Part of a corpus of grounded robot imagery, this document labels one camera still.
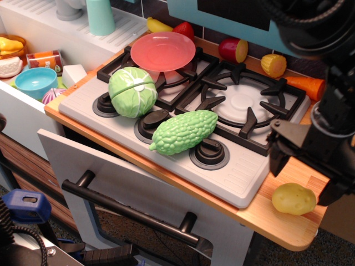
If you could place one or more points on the grey toy stove top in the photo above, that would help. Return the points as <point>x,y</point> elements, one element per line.
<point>236,183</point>

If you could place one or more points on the teal toy range hood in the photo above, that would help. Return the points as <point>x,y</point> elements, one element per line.
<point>241,19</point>

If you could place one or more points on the mint green plastic cup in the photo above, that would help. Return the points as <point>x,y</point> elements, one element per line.
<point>100,17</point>

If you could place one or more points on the white toy carton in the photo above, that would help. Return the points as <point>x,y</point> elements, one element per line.
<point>72,74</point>

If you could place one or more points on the blue plastic bowl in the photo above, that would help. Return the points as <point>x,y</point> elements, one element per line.
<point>36,82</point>

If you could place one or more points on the red yellow toy apple half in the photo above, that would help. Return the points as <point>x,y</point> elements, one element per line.
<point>234,50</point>

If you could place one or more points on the black middle stove knob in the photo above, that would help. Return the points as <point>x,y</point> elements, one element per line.
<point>145,127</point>

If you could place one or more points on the yellow toy potato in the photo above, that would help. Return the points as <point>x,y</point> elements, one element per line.
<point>292,198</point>

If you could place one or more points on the black stove knob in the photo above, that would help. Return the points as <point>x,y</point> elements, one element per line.
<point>103,107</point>
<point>145,127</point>
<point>210,154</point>

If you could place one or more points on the green toy bitter melon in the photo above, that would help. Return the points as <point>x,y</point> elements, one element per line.
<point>183,132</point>

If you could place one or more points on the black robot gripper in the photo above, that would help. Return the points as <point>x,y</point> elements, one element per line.
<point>324,144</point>

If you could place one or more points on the green toy cabbage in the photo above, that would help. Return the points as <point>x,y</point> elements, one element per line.
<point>132,92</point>

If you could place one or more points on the orange brown toy can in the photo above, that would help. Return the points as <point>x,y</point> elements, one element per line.
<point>49,59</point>

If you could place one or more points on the pink plastic plate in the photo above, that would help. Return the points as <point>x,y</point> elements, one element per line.
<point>163,51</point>

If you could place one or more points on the white oven door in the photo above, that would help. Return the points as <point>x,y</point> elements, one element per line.
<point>223,240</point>

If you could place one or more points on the yellow toy corn piece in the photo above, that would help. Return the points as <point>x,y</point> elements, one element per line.
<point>274,65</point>

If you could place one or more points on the grey toy faucet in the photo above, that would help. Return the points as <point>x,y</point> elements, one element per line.
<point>69,10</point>

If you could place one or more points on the purple toy onion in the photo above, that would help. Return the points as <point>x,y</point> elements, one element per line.
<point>52,94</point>

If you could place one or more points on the yellow toy pear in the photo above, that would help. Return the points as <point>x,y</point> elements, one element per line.
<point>9,46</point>

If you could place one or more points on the black left stove knob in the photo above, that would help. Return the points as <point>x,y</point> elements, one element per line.
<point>103,107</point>

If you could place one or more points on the black right stove knob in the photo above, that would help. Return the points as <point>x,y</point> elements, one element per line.
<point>210,154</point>

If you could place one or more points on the black right burner grate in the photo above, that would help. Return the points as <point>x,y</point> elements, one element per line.
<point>245,102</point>

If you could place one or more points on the white toy fish piece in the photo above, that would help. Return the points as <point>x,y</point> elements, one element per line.
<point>10,67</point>

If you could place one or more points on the black left burner grate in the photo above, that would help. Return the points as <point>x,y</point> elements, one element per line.
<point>172,86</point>

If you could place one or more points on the black oven door handle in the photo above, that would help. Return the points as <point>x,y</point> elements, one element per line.
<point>182,233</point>

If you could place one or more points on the blue plastic clamp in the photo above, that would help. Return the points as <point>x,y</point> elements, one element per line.
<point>27,207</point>

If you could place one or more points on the wooden counter top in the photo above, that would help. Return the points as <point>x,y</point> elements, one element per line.
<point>295,233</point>

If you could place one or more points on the red toy strawberry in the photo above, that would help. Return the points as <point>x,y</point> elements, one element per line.
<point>186,29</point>

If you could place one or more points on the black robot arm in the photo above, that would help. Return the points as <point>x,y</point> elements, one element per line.
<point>320,30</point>

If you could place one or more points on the orange transparent bowl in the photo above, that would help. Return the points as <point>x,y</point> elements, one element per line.
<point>20,53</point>

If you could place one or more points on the black burner grate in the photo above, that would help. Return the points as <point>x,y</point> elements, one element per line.
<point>245,102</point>
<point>172,86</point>

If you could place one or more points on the yellow toy banana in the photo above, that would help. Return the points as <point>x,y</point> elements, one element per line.
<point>155,26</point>

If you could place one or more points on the orange toy carrot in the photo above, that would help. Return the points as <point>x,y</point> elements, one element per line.
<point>313,87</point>

